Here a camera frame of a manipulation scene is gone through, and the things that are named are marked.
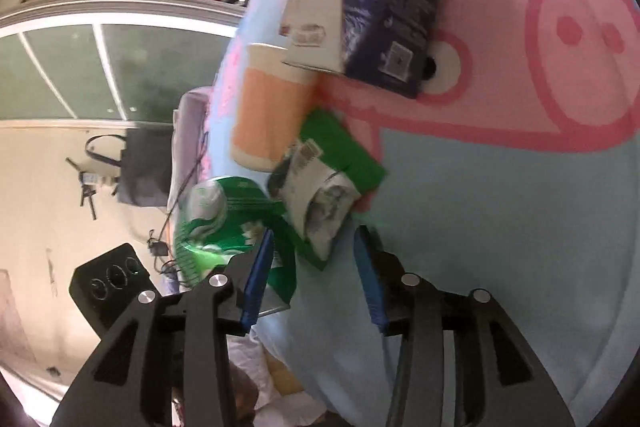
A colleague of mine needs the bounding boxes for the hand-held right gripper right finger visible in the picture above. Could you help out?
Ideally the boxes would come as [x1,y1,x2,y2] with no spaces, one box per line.
[352,226,576,427]

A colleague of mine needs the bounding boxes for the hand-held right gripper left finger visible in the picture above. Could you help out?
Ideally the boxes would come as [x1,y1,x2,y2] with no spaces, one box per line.
[50,228,277,427]

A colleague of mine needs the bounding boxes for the green plastic bag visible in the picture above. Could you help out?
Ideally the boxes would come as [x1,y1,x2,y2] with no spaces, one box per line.
[172,176,301,310]

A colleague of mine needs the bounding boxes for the green white snack packet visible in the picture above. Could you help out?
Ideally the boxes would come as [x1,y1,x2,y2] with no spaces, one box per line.
[267,108,388,273]

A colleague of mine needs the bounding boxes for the grey bag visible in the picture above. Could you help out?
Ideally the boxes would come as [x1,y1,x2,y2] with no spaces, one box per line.
[85,129,176,208]

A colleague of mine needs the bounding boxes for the printed blue pink blanket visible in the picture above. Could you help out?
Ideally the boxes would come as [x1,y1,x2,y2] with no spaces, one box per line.
[165,0,638,427]

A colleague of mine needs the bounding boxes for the orange paper cup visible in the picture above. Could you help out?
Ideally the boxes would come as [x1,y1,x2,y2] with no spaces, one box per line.
[231,43,321,172]

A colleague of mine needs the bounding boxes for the glass window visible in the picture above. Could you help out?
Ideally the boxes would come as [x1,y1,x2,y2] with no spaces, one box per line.
[0,0,246,124]

